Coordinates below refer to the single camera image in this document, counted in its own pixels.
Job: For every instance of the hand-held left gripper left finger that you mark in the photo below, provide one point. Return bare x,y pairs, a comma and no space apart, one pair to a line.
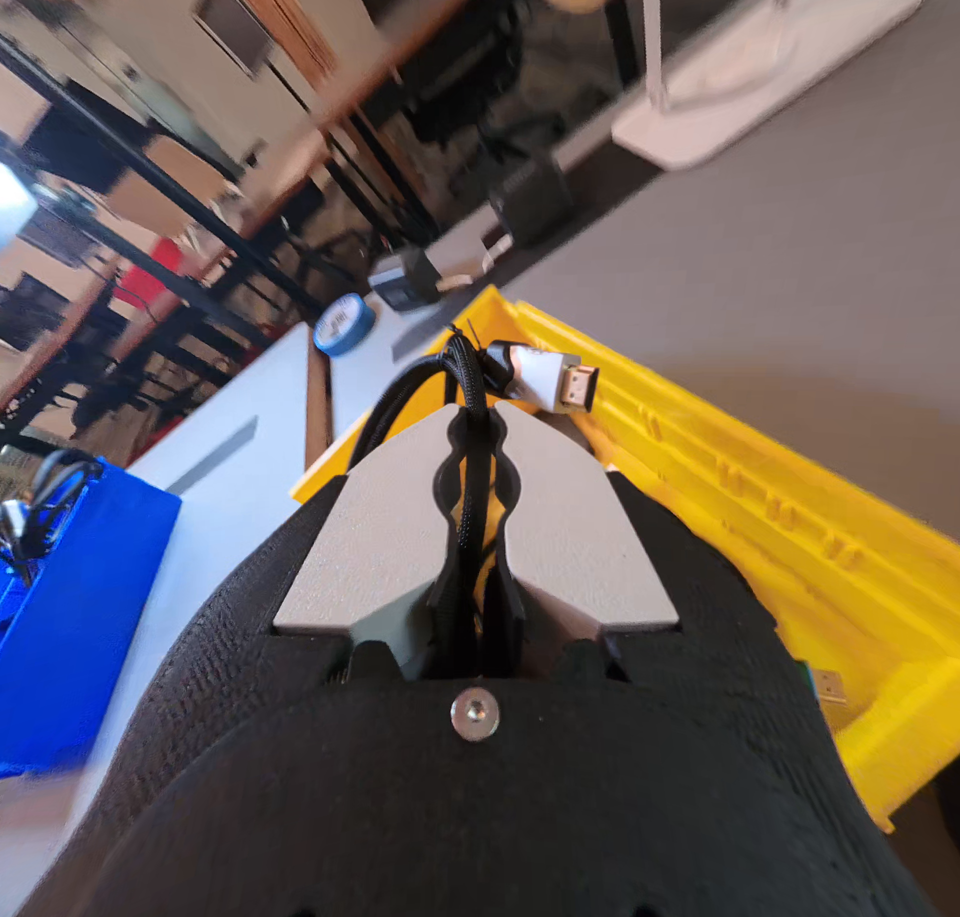
367,542

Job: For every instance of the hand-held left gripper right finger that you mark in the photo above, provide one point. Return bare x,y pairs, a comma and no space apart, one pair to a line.
585,549

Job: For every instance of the yellow plastic bin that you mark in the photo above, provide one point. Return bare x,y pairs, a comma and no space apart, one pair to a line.
750,497

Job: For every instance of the blue tape roll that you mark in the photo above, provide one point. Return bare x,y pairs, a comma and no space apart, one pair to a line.
341,324

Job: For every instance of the grey charger block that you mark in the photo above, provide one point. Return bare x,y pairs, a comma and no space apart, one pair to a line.
405,279

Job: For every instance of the blue plastic bin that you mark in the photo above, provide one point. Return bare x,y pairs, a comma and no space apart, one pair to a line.
97,594

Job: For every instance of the red plastic bin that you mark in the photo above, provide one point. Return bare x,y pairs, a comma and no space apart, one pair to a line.
154,272

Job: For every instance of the dark box device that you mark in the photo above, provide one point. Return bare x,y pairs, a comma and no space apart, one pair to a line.
532,197

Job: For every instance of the black panel with white stand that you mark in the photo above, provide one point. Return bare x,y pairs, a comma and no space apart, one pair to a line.
750,84

